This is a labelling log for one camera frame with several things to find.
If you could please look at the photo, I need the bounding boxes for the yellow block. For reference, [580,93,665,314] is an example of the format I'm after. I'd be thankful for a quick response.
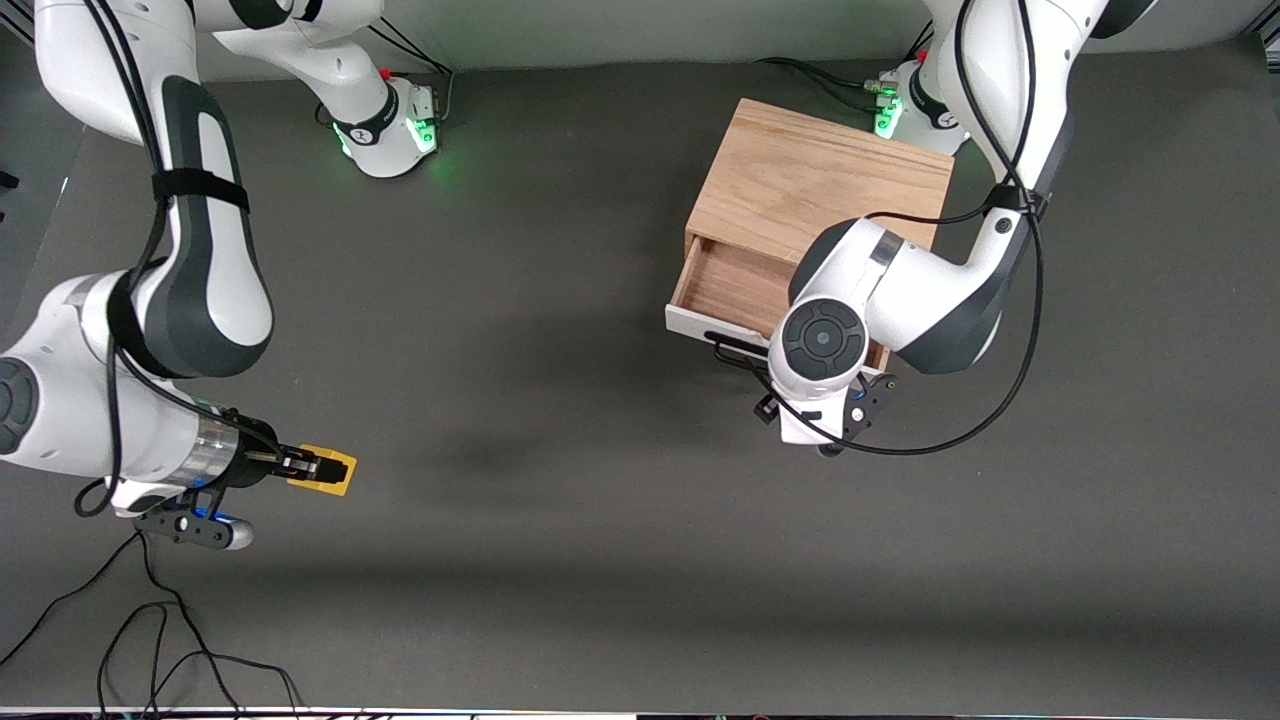
[287,444,358,498]

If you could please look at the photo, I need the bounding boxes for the white-front drawer with black handle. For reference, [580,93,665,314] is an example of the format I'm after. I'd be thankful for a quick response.
[666,235,893,393]

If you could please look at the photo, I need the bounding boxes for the wooden drawer cabinet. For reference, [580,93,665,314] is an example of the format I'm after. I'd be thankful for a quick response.
[685,97,956,373]

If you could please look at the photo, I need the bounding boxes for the loose black cable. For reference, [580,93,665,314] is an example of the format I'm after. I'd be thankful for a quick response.
[0,530,246,716]
[97,600,306,717]

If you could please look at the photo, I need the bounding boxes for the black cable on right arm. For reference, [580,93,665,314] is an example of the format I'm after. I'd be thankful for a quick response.
[75,0,301,521]

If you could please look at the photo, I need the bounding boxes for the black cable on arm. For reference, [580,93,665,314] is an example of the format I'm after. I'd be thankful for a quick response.
[75,0,301,521]
[710,0,1048,457]

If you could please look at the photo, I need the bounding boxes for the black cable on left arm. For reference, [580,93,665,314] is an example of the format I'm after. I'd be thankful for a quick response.
[710,0,1048,457]

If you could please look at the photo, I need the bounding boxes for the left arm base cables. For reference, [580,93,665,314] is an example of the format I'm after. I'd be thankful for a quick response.
[757,55,898,113]

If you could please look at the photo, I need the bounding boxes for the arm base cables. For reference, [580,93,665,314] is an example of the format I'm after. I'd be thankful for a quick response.
[757,55,898,113]
[370,15,456,126]

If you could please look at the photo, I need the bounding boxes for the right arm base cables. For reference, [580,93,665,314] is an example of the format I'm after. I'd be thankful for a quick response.
[370,15,456,126]

